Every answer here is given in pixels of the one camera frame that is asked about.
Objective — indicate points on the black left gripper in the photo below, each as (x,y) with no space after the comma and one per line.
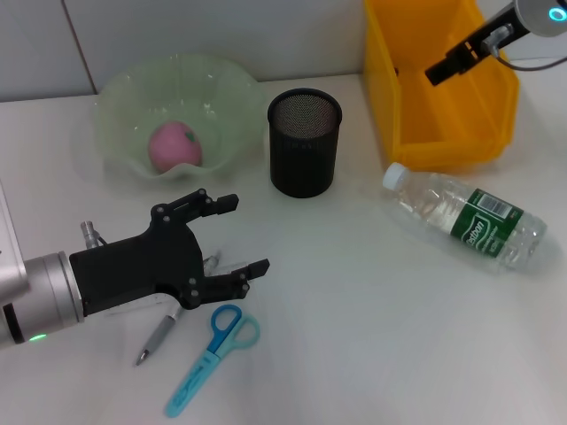
(142,270)

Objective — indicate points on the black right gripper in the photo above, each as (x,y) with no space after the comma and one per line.
(496,33)

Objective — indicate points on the pink peach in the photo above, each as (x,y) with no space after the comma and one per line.
(175,148)

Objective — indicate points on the clear green-label water bottle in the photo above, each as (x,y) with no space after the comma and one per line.
(425,199)

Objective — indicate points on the grey clear pen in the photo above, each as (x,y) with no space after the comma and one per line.
(153,343)

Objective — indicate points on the blue scissors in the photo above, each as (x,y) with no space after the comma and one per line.
(199,367)

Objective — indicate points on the black mesh pen holder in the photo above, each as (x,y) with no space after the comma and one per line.
(303,150)

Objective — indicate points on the green glass fruit plate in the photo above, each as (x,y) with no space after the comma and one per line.
(221,102)

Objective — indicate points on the yellow plastic bin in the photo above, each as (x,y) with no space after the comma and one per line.
(443,124)

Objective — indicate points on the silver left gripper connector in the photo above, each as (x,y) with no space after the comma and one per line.
(90,232)

